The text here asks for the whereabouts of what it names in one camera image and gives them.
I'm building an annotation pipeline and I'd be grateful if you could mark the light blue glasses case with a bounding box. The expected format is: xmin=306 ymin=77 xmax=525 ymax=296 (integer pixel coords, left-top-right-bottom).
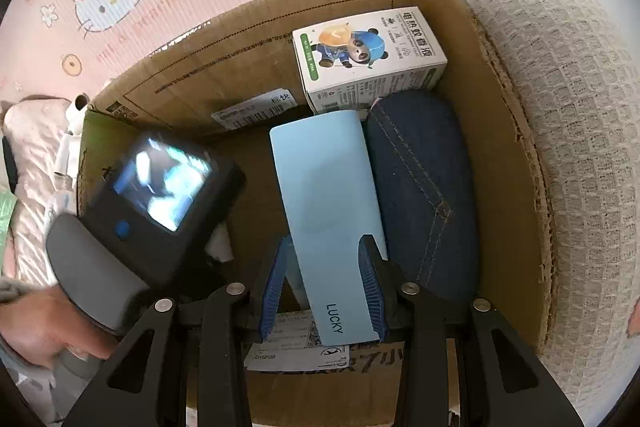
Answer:
xmin=269 ymin=109 xmax=391 ymax=350

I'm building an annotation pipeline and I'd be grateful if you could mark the person's left hand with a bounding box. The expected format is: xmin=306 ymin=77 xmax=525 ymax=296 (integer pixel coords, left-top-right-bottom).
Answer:
xmin=0 ymin=288 xmax=121 ymax=373

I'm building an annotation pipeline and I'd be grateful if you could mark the cardboard box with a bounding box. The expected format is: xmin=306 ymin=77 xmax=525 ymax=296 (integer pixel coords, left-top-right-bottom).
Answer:
xmin=75 ymin=0 xmax=558 ymax=427

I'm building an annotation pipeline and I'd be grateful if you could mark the white carton with panda print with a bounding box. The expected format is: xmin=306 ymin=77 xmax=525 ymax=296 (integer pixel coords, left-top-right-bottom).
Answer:
xmin=291 ymin=7 xmax=448 ymax=115

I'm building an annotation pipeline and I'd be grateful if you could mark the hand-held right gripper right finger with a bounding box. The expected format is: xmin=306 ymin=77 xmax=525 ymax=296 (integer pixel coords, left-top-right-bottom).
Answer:
xmin=357 ymin=234 xmax=586 ymax=427

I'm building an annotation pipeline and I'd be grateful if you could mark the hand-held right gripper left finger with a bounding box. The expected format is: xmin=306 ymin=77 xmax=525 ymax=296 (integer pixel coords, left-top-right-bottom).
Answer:
xmin=62 ymin=236 xmax=296 ymax=427

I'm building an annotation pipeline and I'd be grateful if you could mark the denim glasses case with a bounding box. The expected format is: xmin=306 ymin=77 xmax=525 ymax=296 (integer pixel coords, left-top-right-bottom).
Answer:
xmin=362 ymin=89 xmax=481 ymax=308

